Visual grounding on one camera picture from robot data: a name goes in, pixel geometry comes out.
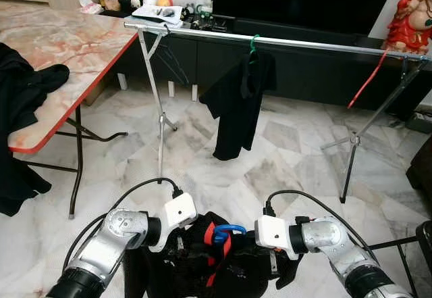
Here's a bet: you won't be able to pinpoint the blue plastic hanger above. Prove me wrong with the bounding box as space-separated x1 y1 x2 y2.
213 224 247 246

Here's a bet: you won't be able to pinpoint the black shirt red trim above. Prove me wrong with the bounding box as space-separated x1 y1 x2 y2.
124 210 304 298

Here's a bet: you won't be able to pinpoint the red hanger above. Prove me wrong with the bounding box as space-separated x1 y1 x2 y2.
348 49 391 109

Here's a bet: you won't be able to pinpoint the black printed shirt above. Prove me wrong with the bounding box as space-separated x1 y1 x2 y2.
199 50 277 162

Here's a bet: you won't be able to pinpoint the brown cardboard box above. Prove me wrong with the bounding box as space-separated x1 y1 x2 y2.
84 75 112 106

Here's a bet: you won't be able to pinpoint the black television console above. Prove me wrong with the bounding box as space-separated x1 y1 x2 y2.
121 21 432 120

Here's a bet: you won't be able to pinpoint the dark sofa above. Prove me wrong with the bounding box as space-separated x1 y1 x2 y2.
405 136 432 194

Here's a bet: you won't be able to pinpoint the silver metal clothes rack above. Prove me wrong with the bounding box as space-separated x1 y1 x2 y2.
124 21 432 205

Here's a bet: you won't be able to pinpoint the black soundbar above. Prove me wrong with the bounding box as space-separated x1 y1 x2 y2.
233 18 369 47

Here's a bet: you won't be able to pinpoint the black clothes pile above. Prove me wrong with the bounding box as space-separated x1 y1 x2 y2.
0 41 70 216

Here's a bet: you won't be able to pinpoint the small green toy figures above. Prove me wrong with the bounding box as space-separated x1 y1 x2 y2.
184 4 234 32

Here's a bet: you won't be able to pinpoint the marble table red edge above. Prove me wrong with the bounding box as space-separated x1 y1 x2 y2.
0 1 139 218

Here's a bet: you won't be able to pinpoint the black television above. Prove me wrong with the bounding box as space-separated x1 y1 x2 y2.
213 0 400 36

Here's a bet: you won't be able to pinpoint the white pink tissue pack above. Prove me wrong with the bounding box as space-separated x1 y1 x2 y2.
78 0 102 14

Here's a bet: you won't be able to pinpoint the red gold statue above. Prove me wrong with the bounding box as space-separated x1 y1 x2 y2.
383 0 432 54

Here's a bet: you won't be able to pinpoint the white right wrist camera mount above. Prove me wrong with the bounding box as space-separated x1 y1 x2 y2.
254 215 291 257

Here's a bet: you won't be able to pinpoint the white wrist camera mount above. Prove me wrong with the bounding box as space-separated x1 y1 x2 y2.
148 193 199 253
254 215 291 257

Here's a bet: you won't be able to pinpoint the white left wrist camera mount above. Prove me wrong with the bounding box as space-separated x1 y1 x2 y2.
148 193 199 253

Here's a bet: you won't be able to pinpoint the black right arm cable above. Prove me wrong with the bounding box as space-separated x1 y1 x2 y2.
263 189 379 258

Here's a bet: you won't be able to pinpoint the thin black wire hanger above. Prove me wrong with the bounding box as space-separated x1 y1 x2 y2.
159 34 190 86

